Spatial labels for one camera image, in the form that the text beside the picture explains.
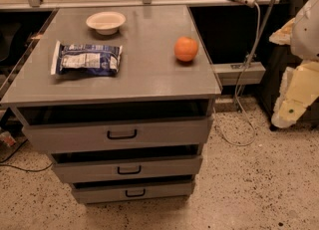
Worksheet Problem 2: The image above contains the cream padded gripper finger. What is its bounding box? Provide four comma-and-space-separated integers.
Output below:
271, 62, 319, 128
269, 18, 295, 45

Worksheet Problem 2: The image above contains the grey drawer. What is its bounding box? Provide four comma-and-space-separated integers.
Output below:
72, 180, 194, 204
23, 117, 212, 153
53, 155, 202, 183

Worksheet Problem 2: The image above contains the grey top drawer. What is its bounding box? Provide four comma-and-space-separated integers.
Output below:
23, 117, 212, 153

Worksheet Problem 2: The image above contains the grey drawer cabinet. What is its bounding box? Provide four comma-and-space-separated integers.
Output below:
0, 5, 223, 206

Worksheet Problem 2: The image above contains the grey bottom drawer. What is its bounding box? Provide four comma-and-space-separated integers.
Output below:
72, 180, 194, 204

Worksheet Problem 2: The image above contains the orange fruit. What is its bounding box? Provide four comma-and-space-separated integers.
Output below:
174, 37, 198, 62

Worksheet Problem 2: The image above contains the white paper bowl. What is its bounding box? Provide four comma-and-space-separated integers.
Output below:
86, 11, 126, 35

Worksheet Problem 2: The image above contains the blue white chip bag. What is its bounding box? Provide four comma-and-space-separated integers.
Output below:
51, 41, 123, 77

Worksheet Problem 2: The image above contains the white power cable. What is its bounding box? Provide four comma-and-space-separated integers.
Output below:
212, 2, 262, 148

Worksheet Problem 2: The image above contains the grey metal rail box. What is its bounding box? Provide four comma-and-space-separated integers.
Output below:
213, 62, 265, 86

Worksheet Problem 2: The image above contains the black floor cable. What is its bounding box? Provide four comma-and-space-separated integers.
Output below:
0, 137, 54, 173

